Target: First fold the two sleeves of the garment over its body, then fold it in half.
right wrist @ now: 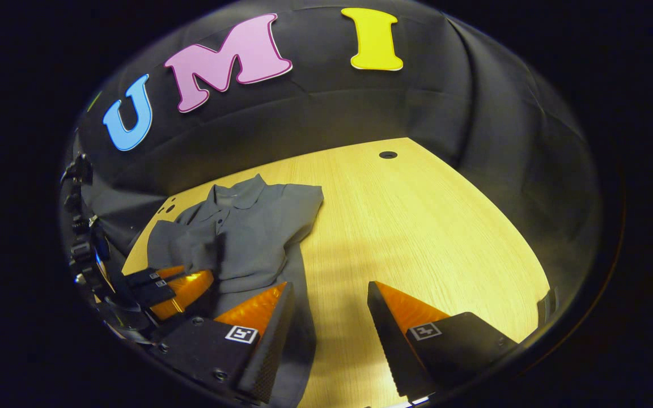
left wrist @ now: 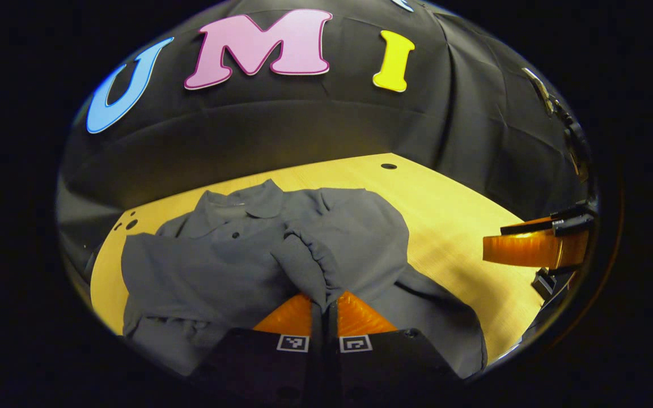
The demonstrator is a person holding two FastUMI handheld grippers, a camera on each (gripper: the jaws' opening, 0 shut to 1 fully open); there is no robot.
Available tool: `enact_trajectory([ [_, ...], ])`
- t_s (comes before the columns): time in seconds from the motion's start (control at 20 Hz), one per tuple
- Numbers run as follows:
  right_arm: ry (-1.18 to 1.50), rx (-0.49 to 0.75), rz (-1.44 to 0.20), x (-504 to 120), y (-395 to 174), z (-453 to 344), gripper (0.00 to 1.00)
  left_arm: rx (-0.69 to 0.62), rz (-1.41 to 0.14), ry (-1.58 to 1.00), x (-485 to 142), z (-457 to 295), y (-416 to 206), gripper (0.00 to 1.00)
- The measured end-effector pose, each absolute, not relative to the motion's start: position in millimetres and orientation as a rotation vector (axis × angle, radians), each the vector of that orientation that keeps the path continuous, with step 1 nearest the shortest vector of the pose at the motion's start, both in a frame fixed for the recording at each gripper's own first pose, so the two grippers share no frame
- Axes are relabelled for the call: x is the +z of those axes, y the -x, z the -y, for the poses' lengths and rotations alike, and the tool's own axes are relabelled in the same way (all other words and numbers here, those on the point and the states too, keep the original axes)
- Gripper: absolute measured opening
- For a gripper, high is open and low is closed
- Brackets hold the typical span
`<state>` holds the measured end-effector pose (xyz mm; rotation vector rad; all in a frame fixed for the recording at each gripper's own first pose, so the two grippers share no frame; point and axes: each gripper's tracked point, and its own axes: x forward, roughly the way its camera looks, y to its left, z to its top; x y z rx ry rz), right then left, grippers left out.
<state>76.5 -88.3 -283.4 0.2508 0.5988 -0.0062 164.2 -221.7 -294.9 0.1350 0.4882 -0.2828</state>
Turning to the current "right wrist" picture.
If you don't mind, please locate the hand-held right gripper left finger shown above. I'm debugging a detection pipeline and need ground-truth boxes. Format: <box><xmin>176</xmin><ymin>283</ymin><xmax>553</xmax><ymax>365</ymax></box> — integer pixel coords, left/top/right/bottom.
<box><xmin>151</xmin><ymin>282</ymin><xmax>295</xmax><ymax>405</ymax></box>

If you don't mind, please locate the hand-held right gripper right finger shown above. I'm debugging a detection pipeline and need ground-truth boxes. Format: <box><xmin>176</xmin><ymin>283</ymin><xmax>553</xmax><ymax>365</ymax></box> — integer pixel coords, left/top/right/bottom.
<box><xmin>367</xmin><ymin>280</ymin><xmax>520</xmax><ymax>398</ymax></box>

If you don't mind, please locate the grey polo shirt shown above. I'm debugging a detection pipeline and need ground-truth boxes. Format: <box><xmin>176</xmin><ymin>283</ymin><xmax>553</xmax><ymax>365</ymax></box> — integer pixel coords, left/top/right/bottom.
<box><xmin>146</xmin><ymin>174</ymin><xmax>325</xmax><ymax>408</ymax></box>

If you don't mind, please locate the black backdrop cloth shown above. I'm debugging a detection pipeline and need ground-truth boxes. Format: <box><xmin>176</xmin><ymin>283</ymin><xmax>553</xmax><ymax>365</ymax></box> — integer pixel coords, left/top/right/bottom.
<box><xmin>60</xmin><ymin>0</ymin><xmax>604</xmax><ymax>295</ymax></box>

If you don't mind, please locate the black table edge bracket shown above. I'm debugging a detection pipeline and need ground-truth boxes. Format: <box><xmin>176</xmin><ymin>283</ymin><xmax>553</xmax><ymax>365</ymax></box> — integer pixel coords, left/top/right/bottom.
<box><xmin>536</xmin><ymin>287</ymin><xmax>559</xmax><ymax>330</ymax></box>

